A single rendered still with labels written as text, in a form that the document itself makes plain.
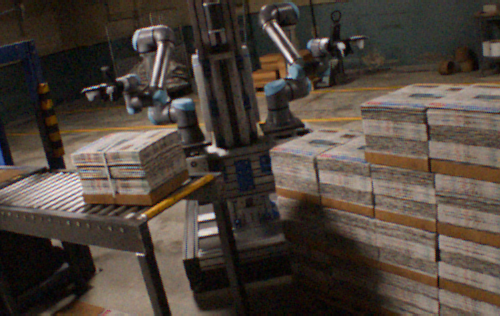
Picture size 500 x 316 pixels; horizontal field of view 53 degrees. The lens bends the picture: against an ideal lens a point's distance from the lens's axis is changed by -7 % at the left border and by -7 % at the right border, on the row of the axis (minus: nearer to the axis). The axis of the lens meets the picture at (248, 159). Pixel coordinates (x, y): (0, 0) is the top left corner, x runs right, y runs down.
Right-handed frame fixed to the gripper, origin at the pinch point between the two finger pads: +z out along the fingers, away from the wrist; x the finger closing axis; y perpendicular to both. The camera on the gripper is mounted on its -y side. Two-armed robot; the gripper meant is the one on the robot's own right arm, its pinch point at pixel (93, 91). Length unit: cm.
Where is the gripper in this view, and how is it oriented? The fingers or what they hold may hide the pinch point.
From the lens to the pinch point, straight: 248.3
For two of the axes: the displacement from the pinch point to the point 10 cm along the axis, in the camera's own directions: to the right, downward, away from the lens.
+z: -3.5, 3.2, -8.8
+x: -9.4, -0.7, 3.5
